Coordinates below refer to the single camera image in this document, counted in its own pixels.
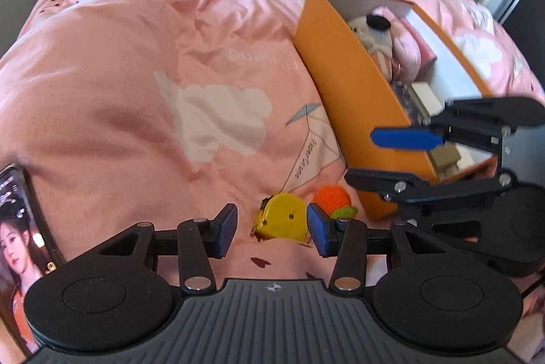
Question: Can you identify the black and white plush toy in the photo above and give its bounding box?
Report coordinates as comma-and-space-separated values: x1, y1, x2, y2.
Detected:
347, 14, 396, 81

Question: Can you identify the orange cardboard box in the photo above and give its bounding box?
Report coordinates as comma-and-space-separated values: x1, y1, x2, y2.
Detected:
293, 0, 501, 220

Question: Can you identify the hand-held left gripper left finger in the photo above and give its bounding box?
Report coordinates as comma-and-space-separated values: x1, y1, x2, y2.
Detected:
91, 203, 239, 292

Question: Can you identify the yellow tape measure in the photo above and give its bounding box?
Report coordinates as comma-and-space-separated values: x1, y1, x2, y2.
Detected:
254, 194, 312, 242

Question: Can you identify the black smartphone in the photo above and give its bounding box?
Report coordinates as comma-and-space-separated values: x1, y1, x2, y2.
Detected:
0, 163, 66, 356

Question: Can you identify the pink fabric pouch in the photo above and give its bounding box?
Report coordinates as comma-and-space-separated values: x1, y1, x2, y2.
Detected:
372, 6, 422, 69

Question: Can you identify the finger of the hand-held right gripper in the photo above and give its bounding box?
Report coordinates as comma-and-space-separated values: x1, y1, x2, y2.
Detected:
370, 95, 545, 155
344, 168, 516, 217

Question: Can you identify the pink snap case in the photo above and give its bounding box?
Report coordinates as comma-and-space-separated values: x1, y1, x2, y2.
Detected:
404, 21, 438, 65

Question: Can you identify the dark patterned pouch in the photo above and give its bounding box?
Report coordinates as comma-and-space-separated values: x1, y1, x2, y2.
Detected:
389, 80, 426, 123

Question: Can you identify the pink printed blanket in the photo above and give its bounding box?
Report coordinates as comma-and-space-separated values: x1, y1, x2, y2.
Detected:
0, 0, 545, 364

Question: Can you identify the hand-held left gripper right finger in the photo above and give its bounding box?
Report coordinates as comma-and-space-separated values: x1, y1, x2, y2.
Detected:
306, 203, 454, 291

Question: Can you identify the orange crochet fruit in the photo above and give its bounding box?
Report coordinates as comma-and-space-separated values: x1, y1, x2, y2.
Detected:
313, 185, 360, 220

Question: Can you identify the small beige box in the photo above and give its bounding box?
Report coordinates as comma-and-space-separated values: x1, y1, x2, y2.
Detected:
411, 80, 446, 118
428, 145, 464, 178

